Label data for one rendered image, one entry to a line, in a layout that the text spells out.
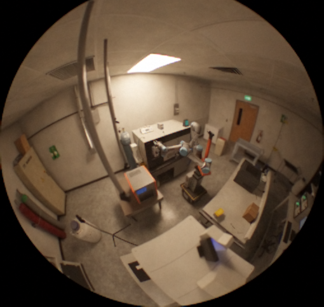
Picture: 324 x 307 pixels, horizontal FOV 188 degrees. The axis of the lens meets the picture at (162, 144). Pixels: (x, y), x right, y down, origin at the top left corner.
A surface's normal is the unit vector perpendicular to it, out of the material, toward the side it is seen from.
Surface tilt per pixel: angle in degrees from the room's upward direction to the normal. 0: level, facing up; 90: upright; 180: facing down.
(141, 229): 0
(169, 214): 0
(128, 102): 90
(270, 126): 90
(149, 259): 0
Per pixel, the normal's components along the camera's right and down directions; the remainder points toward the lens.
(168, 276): -0.05, -0.85
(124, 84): 0.55, 0.42
